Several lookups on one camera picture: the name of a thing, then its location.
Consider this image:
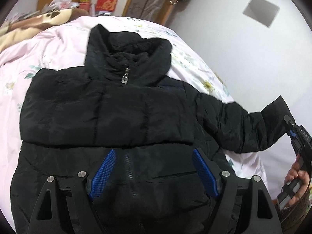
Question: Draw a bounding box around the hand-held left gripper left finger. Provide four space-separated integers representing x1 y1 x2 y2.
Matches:
27 149 116 234

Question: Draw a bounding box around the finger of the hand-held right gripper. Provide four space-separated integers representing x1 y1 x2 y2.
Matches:
283 115 297 137

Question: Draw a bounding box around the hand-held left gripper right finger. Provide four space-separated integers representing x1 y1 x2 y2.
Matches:
191 147 283 234

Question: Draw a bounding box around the black puffer jacket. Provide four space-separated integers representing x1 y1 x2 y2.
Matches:
10 24 296 234

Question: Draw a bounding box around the person's right forearm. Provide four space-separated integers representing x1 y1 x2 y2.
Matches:
280 190 310 228

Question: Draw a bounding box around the person's right hand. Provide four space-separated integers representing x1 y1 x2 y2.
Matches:
283 154 312 209

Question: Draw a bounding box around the grey square floor patch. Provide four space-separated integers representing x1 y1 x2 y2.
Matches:
242 0 280 28

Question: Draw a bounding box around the pink floral bed sheet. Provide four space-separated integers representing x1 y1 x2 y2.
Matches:
0 16 271 225

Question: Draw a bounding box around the brown beige fleece blanket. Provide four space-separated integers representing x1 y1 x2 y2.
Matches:
0 8 89 53

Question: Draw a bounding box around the red gift box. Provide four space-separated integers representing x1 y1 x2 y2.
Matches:
95 0 119 15

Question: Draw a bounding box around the white plastic bag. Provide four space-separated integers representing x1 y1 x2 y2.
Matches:
43 0 80 13

